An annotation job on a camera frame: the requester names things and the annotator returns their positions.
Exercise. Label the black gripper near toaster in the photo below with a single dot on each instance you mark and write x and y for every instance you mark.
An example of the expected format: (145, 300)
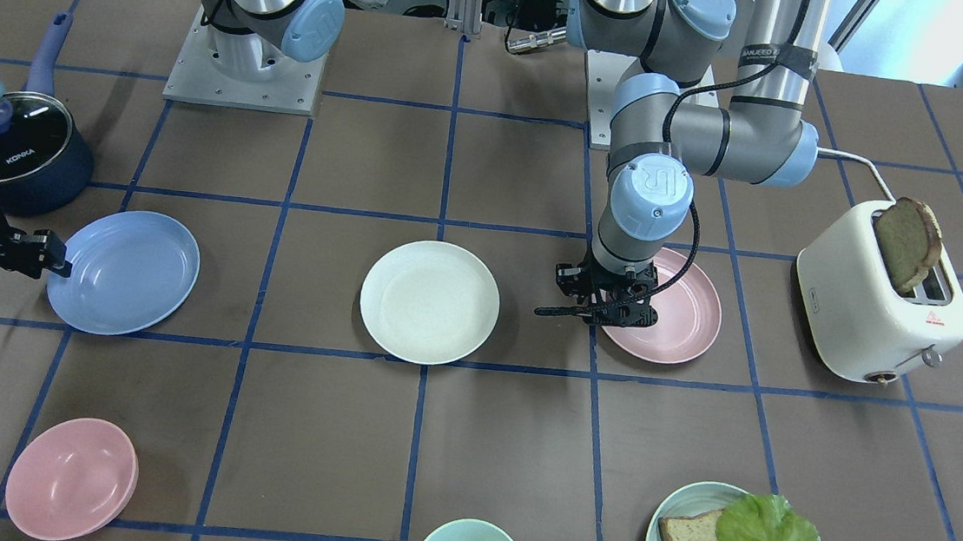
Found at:
(570, 280)

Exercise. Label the blue plate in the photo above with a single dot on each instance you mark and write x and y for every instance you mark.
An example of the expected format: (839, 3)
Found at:
(129, 271)

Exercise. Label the pink plate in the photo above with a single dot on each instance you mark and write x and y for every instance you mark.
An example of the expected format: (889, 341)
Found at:
(689, 320)

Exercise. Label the silver robot arm near toaster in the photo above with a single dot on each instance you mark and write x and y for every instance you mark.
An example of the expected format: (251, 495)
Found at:
(660, 139)

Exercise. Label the dark blue pot with lid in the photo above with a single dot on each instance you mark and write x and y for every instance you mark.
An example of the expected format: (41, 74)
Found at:
(44, 161)

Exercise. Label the white plate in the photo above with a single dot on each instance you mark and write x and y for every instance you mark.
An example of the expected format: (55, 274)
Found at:
(429, 302)

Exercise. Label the green plate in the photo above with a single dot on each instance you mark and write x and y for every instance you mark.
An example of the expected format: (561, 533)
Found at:
(692, 500)

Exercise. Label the pink bowl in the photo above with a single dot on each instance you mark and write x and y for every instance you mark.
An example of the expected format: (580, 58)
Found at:
(72, 480)

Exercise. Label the white toaster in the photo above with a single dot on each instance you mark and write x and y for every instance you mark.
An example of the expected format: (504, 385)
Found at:
(861, 327)

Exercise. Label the toast slice in toaster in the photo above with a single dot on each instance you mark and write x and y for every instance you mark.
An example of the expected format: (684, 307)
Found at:
(910, 241)

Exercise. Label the robot base plate near toaster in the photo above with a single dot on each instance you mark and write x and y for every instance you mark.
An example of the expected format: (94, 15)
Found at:
(615, 82)

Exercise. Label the robot base plate near pot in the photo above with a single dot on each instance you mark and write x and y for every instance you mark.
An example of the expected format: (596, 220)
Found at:
(223, 70)

